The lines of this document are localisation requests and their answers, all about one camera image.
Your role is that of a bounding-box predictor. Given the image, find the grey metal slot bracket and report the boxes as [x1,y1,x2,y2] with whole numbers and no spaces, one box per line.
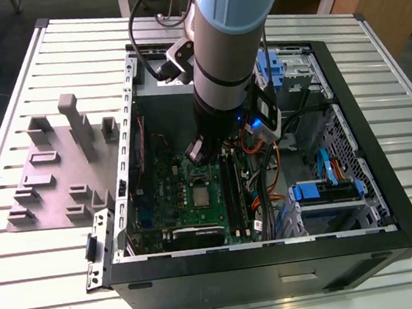
[77,206,124,294]

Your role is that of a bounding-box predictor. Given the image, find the grey perforated disk bay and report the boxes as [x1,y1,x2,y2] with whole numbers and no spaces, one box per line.
[277,98,399,241]

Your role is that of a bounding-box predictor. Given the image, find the thick black power cable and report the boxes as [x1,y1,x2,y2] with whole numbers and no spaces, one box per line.
[249,100,346,240]

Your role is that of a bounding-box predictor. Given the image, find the grey power supply box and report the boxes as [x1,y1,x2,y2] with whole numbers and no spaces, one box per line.
[130,54,202,148]

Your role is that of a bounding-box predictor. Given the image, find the silver metal drive cage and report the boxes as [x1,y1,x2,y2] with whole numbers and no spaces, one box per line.
[249,40,336,135]

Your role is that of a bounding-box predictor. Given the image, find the empty grey RAM slot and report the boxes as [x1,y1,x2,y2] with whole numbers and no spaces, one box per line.
[217,148,235,234]
[225,146,243,233]

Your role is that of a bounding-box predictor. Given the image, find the green motherboard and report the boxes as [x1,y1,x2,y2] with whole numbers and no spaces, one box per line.
[118,134,260,255]

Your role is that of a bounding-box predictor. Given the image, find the silver square CPU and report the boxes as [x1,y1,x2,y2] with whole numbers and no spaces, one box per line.
[191,186,212,208]

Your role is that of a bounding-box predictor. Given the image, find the black graphics card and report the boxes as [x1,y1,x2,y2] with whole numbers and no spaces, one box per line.
[160,221,228,252]

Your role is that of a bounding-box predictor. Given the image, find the hard disk in blue carrier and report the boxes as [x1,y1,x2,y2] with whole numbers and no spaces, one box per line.
[288,176,369,206]

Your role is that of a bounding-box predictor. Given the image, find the thin red wire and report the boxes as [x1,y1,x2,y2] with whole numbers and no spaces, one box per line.
[132,115,152,194]

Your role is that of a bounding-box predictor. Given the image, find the grey parts rack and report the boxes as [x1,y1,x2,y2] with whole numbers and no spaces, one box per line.
[0,88,131,235]

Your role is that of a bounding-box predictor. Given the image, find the white wrist camera black face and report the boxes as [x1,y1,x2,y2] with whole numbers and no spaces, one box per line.
[245,87,286,146]

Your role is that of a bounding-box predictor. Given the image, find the purple white wire bundle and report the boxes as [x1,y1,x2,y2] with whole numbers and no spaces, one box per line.
[243,169,264,190]

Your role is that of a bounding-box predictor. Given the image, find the blue video port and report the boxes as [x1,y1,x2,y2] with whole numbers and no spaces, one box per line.
[82,232,100,262]

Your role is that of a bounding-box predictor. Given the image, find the blue flat wire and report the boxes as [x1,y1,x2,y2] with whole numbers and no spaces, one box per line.
[315,146,341,187]

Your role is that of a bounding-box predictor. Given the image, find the orange red wire bundle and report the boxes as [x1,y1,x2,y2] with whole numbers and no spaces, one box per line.
[238,128,288,210]

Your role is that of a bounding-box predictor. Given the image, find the black camera cable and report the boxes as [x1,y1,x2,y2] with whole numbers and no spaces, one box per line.
[125,0,202,88]
[258,29,279,100]

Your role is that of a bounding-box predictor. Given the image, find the blue plastic drive latch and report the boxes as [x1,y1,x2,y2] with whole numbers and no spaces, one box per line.
[254,48,284,92]

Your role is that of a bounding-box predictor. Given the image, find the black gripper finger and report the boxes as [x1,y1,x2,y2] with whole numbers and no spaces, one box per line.
[183,134,209,170]

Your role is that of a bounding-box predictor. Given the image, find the multicoloured fan wire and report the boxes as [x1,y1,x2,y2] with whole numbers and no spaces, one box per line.
[150,130,173,157]

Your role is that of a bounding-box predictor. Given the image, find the black open PC case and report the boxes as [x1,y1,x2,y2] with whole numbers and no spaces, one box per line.
[84,13,412,309]

